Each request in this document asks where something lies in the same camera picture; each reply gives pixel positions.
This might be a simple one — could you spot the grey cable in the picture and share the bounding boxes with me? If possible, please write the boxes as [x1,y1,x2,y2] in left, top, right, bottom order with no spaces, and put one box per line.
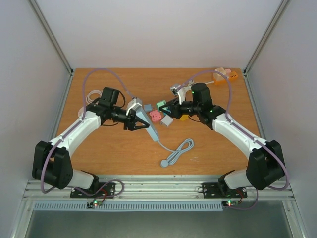
[157,138,195,168]

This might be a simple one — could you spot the orange power strip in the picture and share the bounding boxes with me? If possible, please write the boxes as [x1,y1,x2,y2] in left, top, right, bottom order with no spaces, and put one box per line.
[213,71,238,85]

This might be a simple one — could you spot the round beige power strip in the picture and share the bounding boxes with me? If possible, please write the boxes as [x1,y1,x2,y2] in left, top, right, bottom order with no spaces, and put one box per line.
[77,107,85,119]

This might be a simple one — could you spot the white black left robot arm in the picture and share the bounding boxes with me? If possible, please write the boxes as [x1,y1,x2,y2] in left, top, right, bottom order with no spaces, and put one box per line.
[32,87,150,197]

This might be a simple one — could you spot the white power strip cord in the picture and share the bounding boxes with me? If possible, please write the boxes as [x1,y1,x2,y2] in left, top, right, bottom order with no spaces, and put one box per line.
[85,89,103,103]

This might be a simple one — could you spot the yellow cube socket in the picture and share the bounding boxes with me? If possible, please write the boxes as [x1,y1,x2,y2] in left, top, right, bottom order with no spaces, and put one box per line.
[179,115,189,121]

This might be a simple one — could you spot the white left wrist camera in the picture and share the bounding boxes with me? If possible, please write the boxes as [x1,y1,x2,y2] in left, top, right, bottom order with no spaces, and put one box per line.
[126,97,144,116]

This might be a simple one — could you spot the grey blue strip base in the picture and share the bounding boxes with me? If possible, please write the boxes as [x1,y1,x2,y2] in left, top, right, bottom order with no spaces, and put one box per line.
[136,107,159,142]

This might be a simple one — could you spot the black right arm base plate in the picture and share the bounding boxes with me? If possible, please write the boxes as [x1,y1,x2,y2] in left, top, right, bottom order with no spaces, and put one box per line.
[197,182,248,199]

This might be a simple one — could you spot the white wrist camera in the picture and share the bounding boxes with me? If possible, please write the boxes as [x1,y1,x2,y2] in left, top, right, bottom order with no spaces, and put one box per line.
[126,97,144,116]
[170,84,191,105]

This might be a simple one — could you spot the light blue usb charger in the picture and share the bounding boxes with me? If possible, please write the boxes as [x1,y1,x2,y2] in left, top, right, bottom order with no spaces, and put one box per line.
[144,104,155,113]

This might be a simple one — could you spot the right controller board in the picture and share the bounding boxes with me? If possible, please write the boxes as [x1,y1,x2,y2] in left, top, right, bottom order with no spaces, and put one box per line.
[222,200,242,207]

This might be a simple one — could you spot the pink plug adapter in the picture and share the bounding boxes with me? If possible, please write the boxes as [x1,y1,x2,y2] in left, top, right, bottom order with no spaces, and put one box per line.
[149,110,162,122]

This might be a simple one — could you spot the left controller board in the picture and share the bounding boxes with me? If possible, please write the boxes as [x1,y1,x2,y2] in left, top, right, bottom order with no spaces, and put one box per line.
[86,201,103,209]

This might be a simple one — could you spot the aluminium rail frame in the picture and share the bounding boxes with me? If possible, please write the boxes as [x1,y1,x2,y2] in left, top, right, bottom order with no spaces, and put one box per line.
[9,69,308,238]

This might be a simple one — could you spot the beige cube plug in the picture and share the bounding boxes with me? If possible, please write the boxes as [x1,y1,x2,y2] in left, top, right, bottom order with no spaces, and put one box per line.
[213,67,227,82]

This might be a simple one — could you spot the green small plug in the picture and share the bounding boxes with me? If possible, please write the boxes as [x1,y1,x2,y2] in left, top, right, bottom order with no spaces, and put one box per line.
[156,100,166,111]

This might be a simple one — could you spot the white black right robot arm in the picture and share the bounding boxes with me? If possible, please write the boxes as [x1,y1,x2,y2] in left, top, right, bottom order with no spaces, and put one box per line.
[159,83,287,197]

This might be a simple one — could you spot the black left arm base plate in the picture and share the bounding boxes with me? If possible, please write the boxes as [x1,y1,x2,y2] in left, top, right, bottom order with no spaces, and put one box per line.
[70,182,117,199]

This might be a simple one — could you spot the white 66W usb charger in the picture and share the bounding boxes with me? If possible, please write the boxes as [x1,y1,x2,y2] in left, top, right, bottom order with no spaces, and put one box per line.
[160,115,174,127]

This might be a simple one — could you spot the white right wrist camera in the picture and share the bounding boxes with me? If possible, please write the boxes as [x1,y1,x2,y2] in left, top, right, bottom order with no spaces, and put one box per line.
[170,84,191,105]

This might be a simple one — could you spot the controller board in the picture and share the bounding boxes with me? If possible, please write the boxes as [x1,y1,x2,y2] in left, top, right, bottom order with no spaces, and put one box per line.
[222,200,242,207]
[86,201,103,209]

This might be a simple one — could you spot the grey slotted cable duct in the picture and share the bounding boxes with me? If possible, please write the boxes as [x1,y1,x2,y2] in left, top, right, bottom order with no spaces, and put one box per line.
[33,201,223,212]

